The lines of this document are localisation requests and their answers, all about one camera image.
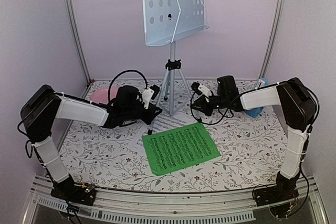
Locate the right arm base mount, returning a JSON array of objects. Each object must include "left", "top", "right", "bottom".
[{"left": 252, "top": 185, "right": 299, "bottom": 219}]

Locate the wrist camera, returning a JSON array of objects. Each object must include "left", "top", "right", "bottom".
[
  {"left": 142, "top": 84, "right": 160, "bottom": 109},
  {"left": 191, "top": 82, "right": 212, "bottom": 103}
]

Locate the black cable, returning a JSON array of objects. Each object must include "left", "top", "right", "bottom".
[
  {"left": 108, "top": 70, "right": 148, "bottom": 104},
  {"left": 190, "top": 95, "right": 237, "bottom": 126}
]

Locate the white sheet music page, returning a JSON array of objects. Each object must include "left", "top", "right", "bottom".
[{"left": 133, "top": 112, "right": 194, "bottom": 147}]

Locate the light blue music stand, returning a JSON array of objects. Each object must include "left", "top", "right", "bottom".
[{"left": 140, "top": 0, "right": 211, "bottom": 136}]

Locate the right black cable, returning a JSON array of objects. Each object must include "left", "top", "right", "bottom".
[{"left": 190, "top": 95, "right": 237, "bottom": 126}]

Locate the metal front rail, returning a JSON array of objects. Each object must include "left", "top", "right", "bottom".
[{"left": 23, "top": 176, "right": 329, "bottom": 223}]

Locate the floral patterned table mat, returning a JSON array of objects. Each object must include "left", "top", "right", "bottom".
[{"left": 52, "top": 79, "right": 299, "bottom": 193}]

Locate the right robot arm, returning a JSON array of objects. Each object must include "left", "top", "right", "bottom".
[{"left": 190, "top": 76, "right": 320, "bottom": 201}]

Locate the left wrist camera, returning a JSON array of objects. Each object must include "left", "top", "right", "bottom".
[{"left": 142, "top": 84, "right": 160, "bottom": 109}]

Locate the pink plate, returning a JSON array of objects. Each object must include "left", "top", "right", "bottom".
[{"left": 90, "top": 86, "right": 119, "bottom": 104}]

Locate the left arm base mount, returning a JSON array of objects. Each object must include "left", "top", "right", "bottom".
[{"left": 51, "top": 182, "right": 97, "bottom": 206}]

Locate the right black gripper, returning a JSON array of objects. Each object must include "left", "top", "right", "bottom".
[{"left": 192, "top": 93, "right": 229, "bottom": 116}]

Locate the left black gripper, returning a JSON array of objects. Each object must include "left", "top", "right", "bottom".
[{"left": 123, "top": 102, "right": 161, "bottom": 124}]

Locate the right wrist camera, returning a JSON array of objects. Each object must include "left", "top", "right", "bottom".
[{"left": 191, "top": 82, "right": 212, "bottom": 103}]

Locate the green sheet music page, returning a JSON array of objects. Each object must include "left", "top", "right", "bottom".
[{"left": 142, "top": 123, "right": 220, "bottom": 176}]

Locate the left black cable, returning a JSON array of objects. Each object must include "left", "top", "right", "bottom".
[{"left": 108, "top": 70, "right": 148, "bottom": 104}]

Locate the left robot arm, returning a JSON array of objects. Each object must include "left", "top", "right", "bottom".
[{"left": 17, "top": 84, "right": 162, "bottom": 200}]

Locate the blue metronome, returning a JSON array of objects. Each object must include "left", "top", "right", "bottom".
[{"left": 244, "top": 78, "right": 268, "bottom": 118}]

